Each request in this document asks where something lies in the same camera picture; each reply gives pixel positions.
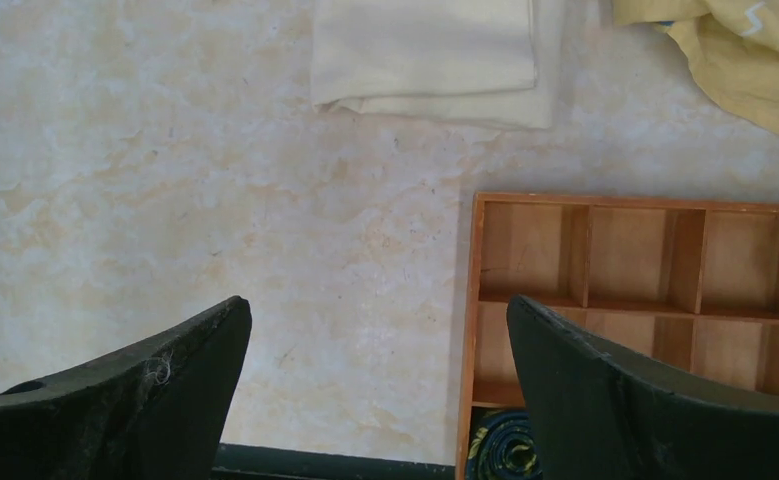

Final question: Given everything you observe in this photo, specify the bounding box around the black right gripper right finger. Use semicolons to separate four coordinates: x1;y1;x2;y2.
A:
506;295;779;479

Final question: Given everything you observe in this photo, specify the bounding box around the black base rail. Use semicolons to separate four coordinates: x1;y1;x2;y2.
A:
209;443;455;480

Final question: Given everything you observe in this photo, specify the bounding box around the yellow crumpled cloth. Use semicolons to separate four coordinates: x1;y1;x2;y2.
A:
613;0;779;135

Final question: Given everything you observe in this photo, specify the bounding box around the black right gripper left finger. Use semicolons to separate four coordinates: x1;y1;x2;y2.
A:
0;296;252;479

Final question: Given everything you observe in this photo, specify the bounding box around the wooden compartment tray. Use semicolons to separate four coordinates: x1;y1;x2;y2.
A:
456;192;779;479

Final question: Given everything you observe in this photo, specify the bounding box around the dark patterned fabric roll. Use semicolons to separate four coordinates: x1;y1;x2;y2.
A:
464;409;543;480

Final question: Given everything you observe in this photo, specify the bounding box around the cream cloth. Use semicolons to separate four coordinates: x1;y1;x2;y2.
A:
310;0;566;130

